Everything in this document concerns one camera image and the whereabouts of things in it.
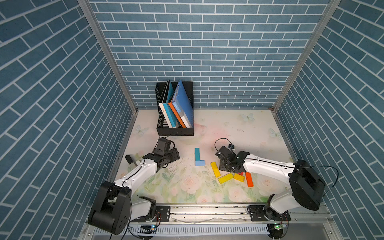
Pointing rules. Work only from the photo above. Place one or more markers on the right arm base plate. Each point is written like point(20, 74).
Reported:
point(260, 213)

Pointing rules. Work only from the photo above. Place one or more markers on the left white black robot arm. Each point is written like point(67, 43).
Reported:
point(113, 208)

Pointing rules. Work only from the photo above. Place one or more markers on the aluminium mounting rail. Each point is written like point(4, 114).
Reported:
point(236, 213)

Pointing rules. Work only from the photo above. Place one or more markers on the teal book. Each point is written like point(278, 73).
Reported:
point(172, 117)

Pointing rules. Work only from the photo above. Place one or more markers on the white slotted cable duct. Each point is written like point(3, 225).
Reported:
point(199, 230)

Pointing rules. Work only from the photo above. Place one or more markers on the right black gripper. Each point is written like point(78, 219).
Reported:
point(221, 167)

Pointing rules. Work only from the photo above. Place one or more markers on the orange long block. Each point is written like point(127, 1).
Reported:
point(249, 179)

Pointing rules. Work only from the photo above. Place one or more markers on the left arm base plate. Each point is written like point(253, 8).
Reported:
point(162, 214)

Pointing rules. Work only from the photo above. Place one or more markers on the small black white device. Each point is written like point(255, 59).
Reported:
point(129, 159)

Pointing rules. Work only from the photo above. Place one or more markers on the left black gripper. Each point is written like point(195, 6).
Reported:
point(175, 154)

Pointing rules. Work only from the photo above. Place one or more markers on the light blue block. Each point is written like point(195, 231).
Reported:
point(200, 163)

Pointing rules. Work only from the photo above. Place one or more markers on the large blue folder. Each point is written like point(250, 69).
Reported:
point(183, 106)

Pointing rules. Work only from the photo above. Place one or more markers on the white book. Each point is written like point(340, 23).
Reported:
point(163, 98)

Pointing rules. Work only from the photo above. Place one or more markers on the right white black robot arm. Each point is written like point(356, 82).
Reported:
point(305, 187)

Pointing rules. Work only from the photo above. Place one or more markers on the yellow small block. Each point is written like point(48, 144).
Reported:
point(239, 177)

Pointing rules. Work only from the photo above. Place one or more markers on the teal long block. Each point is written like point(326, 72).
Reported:
point(197, 154)

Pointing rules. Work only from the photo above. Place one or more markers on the yellow long block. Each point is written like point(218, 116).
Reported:
point(215, 169)

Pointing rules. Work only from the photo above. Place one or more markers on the black mesh file holder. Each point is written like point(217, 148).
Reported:
point(162, 128)

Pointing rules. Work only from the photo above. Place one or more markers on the orange book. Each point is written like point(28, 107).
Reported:
point(177, 115)

